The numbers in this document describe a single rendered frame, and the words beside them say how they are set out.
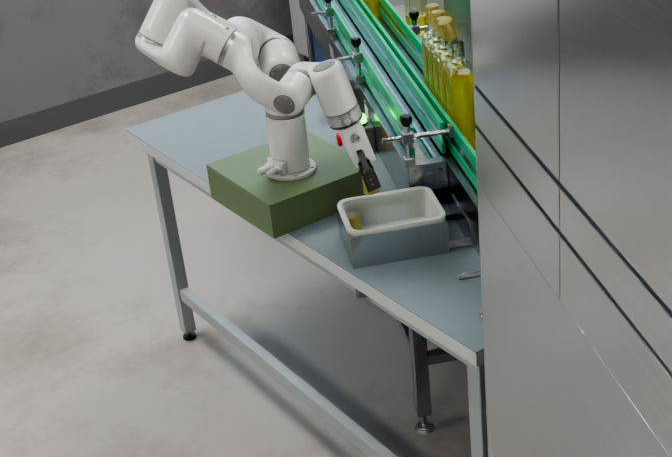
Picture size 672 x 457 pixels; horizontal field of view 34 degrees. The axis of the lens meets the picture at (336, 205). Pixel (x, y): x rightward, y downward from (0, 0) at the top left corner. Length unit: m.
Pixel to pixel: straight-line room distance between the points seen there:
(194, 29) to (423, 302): 0.75
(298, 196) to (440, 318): 0.54
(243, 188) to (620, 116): 1.66
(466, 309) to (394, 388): 1.08
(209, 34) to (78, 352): 1.64
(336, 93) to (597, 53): 1.23
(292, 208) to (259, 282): 1.34
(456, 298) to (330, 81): 0.52
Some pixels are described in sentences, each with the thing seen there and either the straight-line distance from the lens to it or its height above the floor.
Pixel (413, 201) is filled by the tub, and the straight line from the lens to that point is 2.57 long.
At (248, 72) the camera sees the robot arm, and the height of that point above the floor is 1.20.
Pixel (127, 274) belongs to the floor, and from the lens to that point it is 4.12.
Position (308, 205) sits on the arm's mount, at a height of 0.80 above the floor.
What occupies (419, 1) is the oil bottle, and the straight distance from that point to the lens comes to 3.43.
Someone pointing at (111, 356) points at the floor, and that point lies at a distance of 3.67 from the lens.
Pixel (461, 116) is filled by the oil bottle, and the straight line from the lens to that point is 2.62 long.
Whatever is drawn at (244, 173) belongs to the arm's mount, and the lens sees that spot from 2.72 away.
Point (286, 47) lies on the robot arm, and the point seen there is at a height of 1.15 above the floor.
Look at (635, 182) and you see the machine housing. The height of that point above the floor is 1.49.
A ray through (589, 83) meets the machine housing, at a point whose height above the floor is 1.55.
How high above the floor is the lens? 1.97
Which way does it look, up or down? 27 degrees down
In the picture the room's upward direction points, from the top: 6 degrees counter-clockwise
